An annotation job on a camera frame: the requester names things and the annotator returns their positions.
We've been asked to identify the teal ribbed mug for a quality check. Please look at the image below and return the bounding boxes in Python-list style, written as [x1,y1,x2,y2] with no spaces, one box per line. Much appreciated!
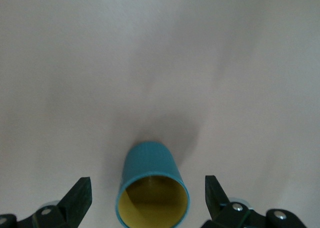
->
[114,141,191,228]

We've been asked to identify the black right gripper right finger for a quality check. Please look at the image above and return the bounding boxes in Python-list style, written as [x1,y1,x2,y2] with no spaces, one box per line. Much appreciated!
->
[199,175,305,228]

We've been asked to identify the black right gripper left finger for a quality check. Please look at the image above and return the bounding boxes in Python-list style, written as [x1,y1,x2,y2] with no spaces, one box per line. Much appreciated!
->
[0,177,94,228]

